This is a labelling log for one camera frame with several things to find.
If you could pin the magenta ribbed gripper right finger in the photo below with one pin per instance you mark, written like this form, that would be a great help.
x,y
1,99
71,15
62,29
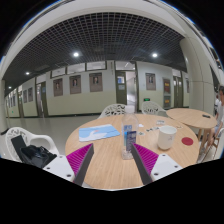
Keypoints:
x,y
145,160

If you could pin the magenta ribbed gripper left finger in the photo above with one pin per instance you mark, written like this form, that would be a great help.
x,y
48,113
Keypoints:
x,y
79,161

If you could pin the clear plastic water bottle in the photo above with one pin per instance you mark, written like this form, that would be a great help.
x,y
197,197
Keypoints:
x,y
130,126

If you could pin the white ceramic mug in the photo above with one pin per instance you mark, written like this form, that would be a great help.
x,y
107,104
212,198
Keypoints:
x,y
166,137

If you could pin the blue and white booklet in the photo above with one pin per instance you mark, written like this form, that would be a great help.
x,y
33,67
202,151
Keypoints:
x,y
97,133

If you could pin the red round coaster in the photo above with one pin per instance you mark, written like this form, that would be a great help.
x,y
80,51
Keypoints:
x,y
187,141

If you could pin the black bag on chair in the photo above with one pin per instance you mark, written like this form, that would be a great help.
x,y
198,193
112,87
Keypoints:
x,y
32,155

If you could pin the white lattice chair right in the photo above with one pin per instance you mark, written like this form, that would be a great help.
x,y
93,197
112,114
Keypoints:
x,y
152,108

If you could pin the white lattice chair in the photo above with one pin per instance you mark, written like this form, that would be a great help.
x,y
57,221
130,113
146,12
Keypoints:
x,y
113,109
152,108

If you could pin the white lattice chair middle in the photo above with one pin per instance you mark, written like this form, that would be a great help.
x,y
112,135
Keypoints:
x,y
113,109

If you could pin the white plastic chair left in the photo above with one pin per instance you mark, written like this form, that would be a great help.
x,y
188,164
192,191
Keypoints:
x,y
29,139

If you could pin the dark green open door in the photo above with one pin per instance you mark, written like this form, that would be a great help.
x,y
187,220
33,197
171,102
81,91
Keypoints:
x,y
121,90

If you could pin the framed portrait on wall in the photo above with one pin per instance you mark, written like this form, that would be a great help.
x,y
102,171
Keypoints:
x,y
75,84
150,81
58,87
96,84

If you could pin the red poster on wall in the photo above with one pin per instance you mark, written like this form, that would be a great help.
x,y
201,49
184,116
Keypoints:
x,y
166,85

